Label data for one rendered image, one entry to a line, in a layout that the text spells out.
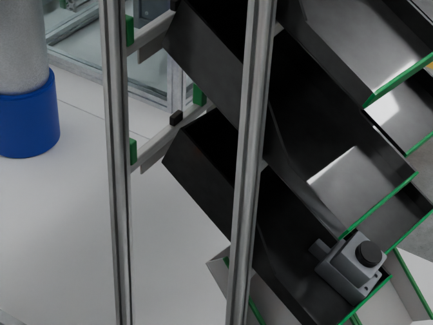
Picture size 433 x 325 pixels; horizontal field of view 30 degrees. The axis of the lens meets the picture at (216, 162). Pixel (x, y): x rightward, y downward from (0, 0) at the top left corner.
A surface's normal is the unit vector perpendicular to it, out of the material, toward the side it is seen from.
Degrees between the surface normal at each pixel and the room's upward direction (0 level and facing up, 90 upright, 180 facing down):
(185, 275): 0
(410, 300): 90
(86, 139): 0
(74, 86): 0
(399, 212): 25
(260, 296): 45
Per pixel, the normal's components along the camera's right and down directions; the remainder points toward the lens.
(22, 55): 0.53, 0.55
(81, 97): 0.04, -0.78
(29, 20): 0.75, 0.43
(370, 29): 0.35, -0.52
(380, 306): 0.54, -0.24
